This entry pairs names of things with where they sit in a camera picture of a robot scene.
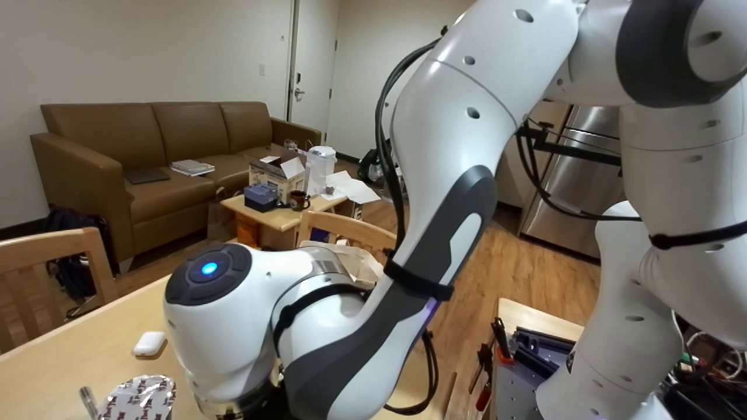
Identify white kettle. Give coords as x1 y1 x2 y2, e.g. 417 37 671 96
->
306 145 337 197

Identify black laptop on sofa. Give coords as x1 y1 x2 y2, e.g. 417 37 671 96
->
127 167 170 184

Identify wooden coffee table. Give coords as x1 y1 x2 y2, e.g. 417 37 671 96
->
220 191 352 249

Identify white papers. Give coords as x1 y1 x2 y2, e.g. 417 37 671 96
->
326 170 379 206

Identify brown leather sofa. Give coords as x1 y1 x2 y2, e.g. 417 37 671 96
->
31 101 322 265

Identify wooden chair with bag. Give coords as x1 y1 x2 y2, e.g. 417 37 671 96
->
299 213 397 263

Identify metal utensil on table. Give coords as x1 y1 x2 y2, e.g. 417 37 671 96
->
79 388 99 420

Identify white earbuds case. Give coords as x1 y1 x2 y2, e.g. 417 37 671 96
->
134 332 165 360

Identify cardboard box on table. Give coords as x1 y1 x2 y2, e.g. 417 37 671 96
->
248 153 308 204

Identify book on sofa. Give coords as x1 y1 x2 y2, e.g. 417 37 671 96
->
170 158 215 177

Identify wooden chair left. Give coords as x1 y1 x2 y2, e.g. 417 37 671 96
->
0 227 117 353

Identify white door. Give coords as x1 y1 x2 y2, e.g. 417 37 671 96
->
287 0 339 130

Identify patterned cloth pouch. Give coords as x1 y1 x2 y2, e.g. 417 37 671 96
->
96 375 174 420

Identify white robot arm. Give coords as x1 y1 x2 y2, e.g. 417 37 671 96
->
164 0 747 420

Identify black backpack on floor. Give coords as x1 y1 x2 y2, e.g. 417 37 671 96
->
46 207 113 302

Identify stainless steel refrigerator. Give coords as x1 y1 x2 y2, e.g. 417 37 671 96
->
520 104 623 261

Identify dark mug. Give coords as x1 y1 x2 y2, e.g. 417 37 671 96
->
287 191 310 213

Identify dark blue box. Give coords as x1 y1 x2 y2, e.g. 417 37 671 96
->
242 181 278 213

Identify wooden side table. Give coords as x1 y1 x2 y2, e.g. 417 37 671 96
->
490 298 581 420

